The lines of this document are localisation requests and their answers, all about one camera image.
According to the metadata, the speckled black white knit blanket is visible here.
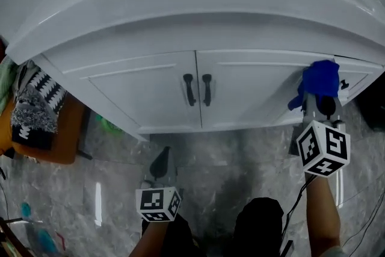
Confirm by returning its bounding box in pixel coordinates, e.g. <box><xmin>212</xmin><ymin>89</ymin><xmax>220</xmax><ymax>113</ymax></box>
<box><xmin>10</xmin><ymin>90</ymin><xmax>58</xmax><ymax>150</ymax></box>

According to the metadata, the person's right trouser leg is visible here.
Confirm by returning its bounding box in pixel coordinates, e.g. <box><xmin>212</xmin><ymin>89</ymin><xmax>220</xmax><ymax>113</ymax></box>
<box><xmin>233</xmin><ymin>197</ymin><xmax>285</xmax><ymax>257</ymax></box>

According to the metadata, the person's left forearm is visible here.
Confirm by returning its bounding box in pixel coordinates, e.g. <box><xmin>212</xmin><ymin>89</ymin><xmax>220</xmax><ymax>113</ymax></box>
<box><xmin>129</xmin><ymin>219</ymin><xmax>169</xmax><ymax>257</ymax></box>

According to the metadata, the orange sofa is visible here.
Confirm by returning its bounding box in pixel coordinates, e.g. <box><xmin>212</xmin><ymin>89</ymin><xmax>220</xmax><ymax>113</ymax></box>
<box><xmin>0</xmin><ymin>54</ymin><xmax>87</xmax><ymax>165</ymax></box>

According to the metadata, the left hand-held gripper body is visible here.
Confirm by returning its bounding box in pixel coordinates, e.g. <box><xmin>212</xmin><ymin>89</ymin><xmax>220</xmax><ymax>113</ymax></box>
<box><xmin>135</xmin><ymin>179</ymin><xmax>184</xmax><ymax>223</ymax></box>

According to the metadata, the person's left trouser leg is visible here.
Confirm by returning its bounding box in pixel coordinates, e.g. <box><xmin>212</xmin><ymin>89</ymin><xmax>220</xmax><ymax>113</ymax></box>
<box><xmin>141</xmin><ymin>213</ymin><xmax>205</xmax><ymax>257</ymax></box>

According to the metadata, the black white zigzag blanket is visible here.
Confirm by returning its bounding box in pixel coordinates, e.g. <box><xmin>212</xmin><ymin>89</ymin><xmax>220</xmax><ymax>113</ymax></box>
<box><xmin>17</xmin><ymin>64</ymin><xmax>67</xmax><ymax>118</ymax></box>

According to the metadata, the mint green cloth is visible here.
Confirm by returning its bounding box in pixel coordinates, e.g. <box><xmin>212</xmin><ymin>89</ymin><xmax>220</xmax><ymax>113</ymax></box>
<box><xmin>0</xmin><ymin>58</ymin><xmax>19</xmax><ymax>115</ymax></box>

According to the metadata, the white cabinet door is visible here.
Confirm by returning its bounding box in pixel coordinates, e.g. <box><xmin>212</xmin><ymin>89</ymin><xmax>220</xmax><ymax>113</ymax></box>
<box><xmin>61</xmin><ymin>51</ymin><xmax>203</xmax><ymax>134</ymax></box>
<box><xmin>195</xmin><ymin>49</ymin><xmax>336</xmax><ymax>130</ymax></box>

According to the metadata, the blue cloth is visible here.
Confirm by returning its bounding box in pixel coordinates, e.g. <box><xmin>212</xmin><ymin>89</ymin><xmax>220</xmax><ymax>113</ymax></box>
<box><xmin>288</xmin><ymin>59</ymin><xmax>340</xmax><ymax>111</ymax></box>

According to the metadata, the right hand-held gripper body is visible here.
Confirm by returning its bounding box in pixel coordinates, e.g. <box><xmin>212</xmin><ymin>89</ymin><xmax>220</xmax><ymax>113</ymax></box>
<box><xmin>296</xmin><ymin>116</ymin><xmax>351</xmax><ymax>178</ymax></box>

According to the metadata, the green plastic object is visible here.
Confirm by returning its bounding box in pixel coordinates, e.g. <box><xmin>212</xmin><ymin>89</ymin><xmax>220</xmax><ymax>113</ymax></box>
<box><xmin>95</xmin><ymin>116</ymin><xmax>123</xmax><ymax>136</ymax></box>

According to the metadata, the white vanity cabinet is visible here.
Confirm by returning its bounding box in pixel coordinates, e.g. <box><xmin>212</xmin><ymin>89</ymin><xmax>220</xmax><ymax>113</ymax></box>
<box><xmin>32</xmin><ymin>13</ymin><xmax>385</xmax><ymax>142</ymax></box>

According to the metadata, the person's trouser leg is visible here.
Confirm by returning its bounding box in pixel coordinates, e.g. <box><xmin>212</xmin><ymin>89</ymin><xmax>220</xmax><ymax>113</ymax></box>
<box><xmin>141</xmin><ymin>213</ymin><xmax>205</xmax><ymax>257</ymax></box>
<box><xmin>233</xmin><ymin>197</ymin><xmax>285</xmax><ymax>257</ymax></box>

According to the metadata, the thin black floor cable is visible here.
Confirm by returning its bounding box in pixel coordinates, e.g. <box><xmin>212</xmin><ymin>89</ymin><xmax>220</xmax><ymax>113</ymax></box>
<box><xmin>342</xmin><ymin>189</ymin><xmax>385</xmax><ymax>247</ymax></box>

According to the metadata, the person's right forearm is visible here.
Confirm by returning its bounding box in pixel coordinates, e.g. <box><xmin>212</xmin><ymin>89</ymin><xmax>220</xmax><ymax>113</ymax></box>
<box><xmin>305</xmin><ymin>173</ymin><xmax>342</xmax><ymax>250</ymax></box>

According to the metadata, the dark green tub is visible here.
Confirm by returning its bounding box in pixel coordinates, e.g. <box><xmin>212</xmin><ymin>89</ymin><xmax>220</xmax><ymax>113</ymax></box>
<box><xmin>354</xmin><ymin>84</ymin><xmax>385</xmax><ymax>130</ymax></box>

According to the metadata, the person's grey sweatshirt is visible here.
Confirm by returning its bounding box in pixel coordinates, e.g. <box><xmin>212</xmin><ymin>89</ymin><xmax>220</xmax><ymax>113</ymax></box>
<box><xmin>312</xmin><ymin>245</ymin><xmax>347</xmax><ymax>257</ymax></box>

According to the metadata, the white drawer front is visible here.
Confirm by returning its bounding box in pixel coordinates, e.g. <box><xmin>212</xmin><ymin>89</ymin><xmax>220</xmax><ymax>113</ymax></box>
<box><xmin>333</xmin><ymin>55</ymin><xmax>384</xmax><ymax>103</ymax></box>

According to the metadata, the grey clothing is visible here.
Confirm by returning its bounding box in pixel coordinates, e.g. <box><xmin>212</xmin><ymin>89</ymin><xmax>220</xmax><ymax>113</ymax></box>
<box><xmin>11</xmin><ymin>64</ymin><xmax>42</xmax><ymax>100</ymax></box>

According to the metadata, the black door handle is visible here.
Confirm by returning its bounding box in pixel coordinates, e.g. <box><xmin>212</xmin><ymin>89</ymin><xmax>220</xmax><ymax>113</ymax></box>
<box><xmin>182</xmin><ymin>73</ymin><xmax>197</xmax><ymax>107</ymax></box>
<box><xmin>202</xmin><ymin>73</ymin><xmax>213</xmax><ymax>107</ymax></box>

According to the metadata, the teal plastic object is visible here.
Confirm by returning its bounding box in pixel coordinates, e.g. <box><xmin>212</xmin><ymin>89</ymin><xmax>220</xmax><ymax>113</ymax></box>
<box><xmin>20</xmin><ymin>202</ymin><xmax>32</xmax><ymax>219</ymax></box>
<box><xmin>37</xmin><ymin>228</ymin><xmax>60</xmax><ymax>254</ymax></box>

